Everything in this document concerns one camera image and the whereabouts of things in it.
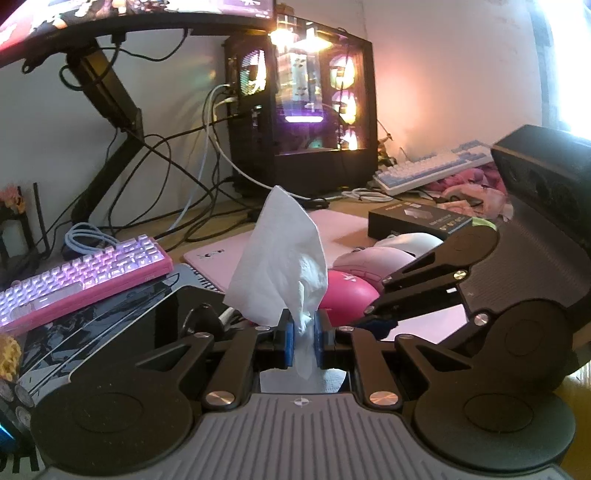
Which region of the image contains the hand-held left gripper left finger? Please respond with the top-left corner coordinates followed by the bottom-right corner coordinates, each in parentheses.
top-left (133, 309), bottom-right (296, 411)

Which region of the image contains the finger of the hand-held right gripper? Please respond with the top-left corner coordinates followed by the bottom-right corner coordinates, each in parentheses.
top-left (362, 287), bottom-right (492, 355)
top-left (381, 233), bottom-right (468, 294)

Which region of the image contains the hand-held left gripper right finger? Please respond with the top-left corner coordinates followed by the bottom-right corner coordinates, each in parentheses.
top-left (314, 309), bottom-right (472, 411)

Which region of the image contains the white paper tissue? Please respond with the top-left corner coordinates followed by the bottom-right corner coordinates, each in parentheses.
top-left (222, 185), bottom-right (345, 394)

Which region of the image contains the white computer mouse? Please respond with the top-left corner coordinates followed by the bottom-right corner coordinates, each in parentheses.
top-left (373, 231), bottom-right (445, 258)

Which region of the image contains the light pink computer mouse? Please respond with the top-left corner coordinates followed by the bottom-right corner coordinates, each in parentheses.
top-left (331, 245), bottom-right (417, 283)

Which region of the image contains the hot pink computer mouse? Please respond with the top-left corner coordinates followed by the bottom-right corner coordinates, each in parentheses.
top-left (318, 268), bottom-right (385, 326)

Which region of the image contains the black product box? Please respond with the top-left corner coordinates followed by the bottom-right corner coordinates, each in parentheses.
top-left (367, 200), bottom-right (475, 241)

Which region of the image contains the pink mouse pad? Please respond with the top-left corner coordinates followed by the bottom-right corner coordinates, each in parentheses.
top-left (183, 209), bottom-right (468, 352)

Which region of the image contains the black round object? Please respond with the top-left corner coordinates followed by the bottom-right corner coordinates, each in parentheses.
top-left (184, 304), bottom-right (223, 336)

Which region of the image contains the white and blue keyboard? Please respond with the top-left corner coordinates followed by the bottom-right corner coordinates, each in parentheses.
top-left (372, 140), bottom-right (495, 196)

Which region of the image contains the small dark figurine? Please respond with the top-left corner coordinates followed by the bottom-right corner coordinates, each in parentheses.
top-left (375, 121), bottom-right (399, 168)

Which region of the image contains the black glass computer case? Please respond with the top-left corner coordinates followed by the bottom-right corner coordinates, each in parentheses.
top-left (223, 14), bottom-right (379, 198)

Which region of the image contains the black printed desk mat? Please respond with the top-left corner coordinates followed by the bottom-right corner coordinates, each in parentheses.
top-left (0, 264), bottom-right (228, 398)

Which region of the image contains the pink backlit keyboard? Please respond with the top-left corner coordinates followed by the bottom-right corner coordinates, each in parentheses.
top-left (0, 233), bottom-right (175, 336)

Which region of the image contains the yellow bumpy toy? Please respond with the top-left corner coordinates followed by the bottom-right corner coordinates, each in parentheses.
top-left (0, 333), bottom-right (24, 384)

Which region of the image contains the black router with antennas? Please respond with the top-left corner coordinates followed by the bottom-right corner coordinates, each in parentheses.
top-left (0, 181), bottom-right (45, 274)

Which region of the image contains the blue metallic cylinder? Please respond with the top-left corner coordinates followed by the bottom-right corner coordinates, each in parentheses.
top-left (0, 416), bottom-right (18, 456)

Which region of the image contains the pink-haired figurine with sword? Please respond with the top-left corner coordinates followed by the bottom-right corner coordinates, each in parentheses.
top-left (0, 184), bottom-right (27, 216)

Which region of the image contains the curved computer monitor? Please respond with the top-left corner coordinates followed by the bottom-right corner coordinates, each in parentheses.
top-left (0, 0), bottom-right (277, 71)

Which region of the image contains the white coiled desk cable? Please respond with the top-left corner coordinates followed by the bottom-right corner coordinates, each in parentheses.
top-left (341, 186), bottom-right (394, 204)

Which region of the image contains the white computer cable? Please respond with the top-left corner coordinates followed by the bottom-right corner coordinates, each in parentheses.
top-left (202, 83), bottom-right (325, 205)

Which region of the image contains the tangle of black cables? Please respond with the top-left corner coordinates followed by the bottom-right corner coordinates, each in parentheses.
top-left (105, 115), bottom-right (260, 241)

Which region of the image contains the light blue coiled cable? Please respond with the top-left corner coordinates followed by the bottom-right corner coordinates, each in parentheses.
top-left (64, 222), bottom-right (126, 256)

